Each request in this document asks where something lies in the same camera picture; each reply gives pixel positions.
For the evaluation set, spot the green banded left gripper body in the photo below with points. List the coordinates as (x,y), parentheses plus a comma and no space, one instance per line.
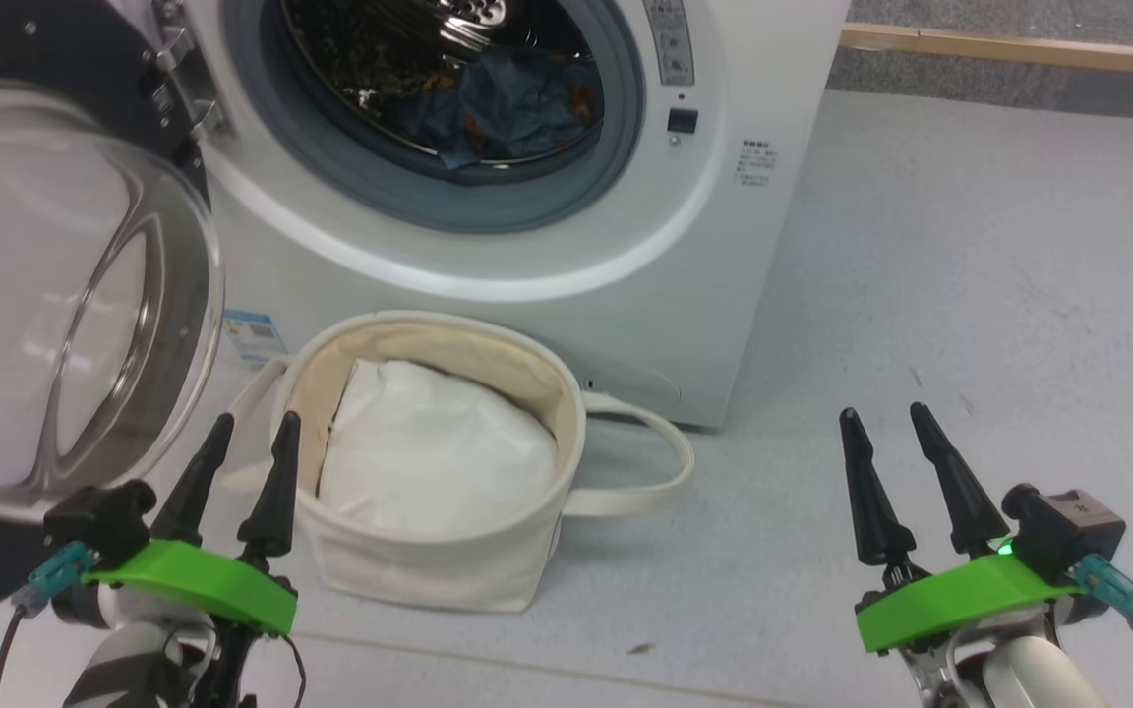
(203,585)

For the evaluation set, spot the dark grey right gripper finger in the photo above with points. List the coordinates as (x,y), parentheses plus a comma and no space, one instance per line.
(876,511)
(965,492)

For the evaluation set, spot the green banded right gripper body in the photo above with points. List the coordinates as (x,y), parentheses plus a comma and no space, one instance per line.
(960,600)

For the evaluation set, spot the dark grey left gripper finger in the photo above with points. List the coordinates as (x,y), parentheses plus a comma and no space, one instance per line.
(276,501)
(195,492)

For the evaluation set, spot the black round glass washer door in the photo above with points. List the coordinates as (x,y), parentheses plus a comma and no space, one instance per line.
(35,295)

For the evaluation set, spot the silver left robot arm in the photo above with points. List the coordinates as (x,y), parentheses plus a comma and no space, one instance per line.
(124,678)

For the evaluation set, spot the cream canvas laundry basket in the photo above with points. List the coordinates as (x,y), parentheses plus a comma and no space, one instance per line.
(429,570)

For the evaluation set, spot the white front-load washing machine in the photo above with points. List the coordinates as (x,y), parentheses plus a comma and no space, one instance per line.
(724,295)

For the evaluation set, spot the blue energy label sticker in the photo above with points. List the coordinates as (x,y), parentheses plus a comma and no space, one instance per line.
(254,336)

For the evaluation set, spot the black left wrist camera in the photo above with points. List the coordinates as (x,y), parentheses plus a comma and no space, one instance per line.
(99,516)

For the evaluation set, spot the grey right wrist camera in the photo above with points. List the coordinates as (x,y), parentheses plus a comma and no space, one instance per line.
(1068,526)

